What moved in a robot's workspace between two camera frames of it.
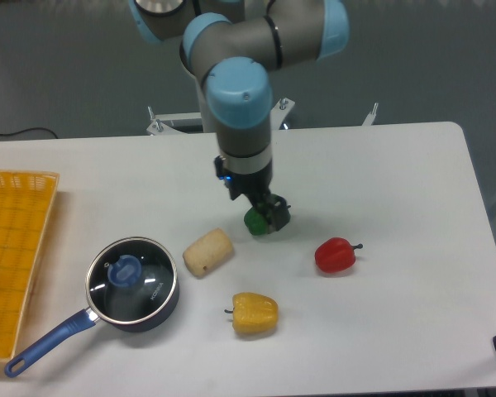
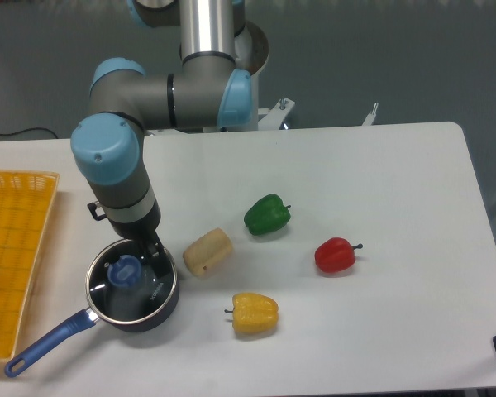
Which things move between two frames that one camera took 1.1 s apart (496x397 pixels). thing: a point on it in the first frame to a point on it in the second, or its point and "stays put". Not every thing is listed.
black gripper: (278, 212) to (143, 230)
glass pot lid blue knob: (130, 280) stays put
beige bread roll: (208, 254) stays put
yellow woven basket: (16, 205) stays put
